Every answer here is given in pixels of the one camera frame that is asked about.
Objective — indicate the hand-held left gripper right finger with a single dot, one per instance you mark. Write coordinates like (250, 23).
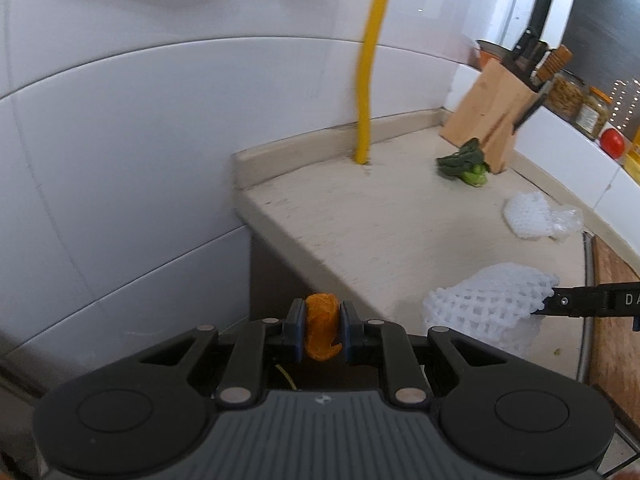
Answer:
(350, 332)

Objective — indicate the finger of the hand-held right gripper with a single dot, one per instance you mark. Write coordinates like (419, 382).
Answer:
(575, 302)

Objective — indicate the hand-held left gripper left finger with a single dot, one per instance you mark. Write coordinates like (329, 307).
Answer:
(296, 330)

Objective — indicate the curled orange peel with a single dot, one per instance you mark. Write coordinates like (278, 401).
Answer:
(320, 325)

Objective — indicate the clear plastic bag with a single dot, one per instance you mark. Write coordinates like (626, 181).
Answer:
(567, 222)

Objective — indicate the large white foam net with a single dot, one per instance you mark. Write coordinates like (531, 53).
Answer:
(485, 305)

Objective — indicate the small white foam net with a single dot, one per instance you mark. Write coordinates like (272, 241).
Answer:
(527, 215)

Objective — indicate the green bok choy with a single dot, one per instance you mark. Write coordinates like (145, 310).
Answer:
(462, 162)

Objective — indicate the grey metal edge strip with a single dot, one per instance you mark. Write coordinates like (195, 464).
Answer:
(586, 310)

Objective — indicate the wooden cutting board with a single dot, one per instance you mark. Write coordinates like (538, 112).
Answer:
(617, 320)

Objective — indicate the yellow container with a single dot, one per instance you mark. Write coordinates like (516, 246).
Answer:
(634, 160)

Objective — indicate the red tomato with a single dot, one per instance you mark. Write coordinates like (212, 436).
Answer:
(612, 142)

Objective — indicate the glass jar orange lid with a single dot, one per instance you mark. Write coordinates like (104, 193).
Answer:
(592, 115)

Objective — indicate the glass jar of pasta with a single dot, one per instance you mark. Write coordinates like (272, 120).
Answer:
(565, 95)

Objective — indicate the wooden knife block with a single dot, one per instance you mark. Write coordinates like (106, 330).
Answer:
(480, 110)

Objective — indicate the yellow pipe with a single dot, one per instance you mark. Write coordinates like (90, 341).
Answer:
(367, 85)

